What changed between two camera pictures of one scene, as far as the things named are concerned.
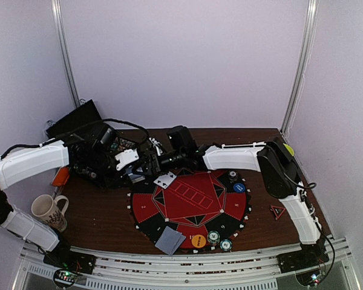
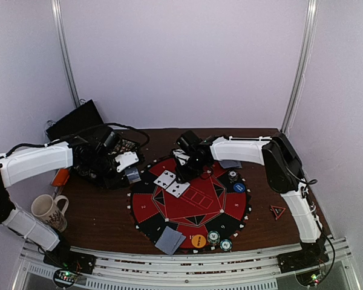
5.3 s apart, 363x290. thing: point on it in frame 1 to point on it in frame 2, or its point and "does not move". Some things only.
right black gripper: (156, 158) to (185, 174)
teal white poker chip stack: (225, 244) does not move
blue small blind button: (238, 187) does not move
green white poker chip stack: (213, 237) does not move
